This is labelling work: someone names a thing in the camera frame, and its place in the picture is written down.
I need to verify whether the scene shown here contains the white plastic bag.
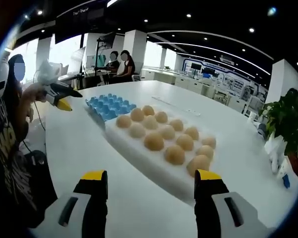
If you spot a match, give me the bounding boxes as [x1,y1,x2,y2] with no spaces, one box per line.
[264,132,292,179]

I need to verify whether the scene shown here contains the white foam holder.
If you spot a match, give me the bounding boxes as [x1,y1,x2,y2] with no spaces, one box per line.
[105,106,220,207]

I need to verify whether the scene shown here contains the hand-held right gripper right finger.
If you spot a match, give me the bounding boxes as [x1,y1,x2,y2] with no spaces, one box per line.
[194,169,269,238]

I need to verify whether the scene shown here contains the white table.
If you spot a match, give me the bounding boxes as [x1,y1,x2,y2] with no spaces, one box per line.
[29,80,298,238]

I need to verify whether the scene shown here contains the person's left hand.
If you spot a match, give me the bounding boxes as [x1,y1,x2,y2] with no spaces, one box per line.
[21,83,47,103]

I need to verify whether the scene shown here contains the green potted plant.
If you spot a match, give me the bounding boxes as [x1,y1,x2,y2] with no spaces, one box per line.
[258,88,298,179]

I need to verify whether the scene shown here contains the person in black shirt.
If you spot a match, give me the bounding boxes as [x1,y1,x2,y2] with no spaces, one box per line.
[0,80,58,229]

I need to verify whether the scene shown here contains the blue egg tray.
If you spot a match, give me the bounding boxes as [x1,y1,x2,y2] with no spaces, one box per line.
[85,93,138,122]

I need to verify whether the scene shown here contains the black cable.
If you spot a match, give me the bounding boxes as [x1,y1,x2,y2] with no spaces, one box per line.
[21,100,47,156]

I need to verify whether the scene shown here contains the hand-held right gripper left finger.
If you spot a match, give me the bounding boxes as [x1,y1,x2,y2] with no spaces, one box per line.
[43,170,109,238]

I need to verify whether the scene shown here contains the black stand pole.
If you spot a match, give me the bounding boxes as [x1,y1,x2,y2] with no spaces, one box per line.
[96,37,102,75]

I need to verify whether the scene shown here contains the group of brown eggs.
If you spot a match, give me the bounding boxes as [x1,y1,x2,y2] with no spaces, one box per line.
[115,104,217,178]

